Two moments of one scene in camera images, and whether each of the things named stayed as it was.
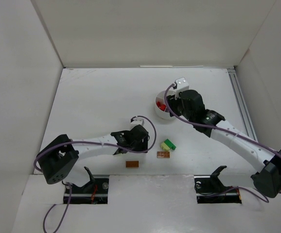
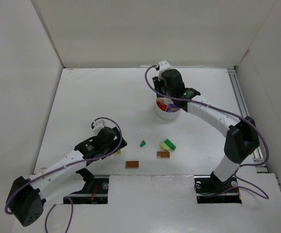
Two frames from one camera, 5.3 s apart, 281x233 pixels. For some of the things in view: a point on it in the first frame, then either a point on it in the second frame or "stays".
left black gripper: (141, 144) → (119, 142)
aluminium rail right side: (244, 113) stays
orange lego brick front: (132, 164) stays
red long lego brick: (161, 107) stays
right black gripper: (173, 104) → (158, 85)
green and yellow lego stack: (167, 145) stays
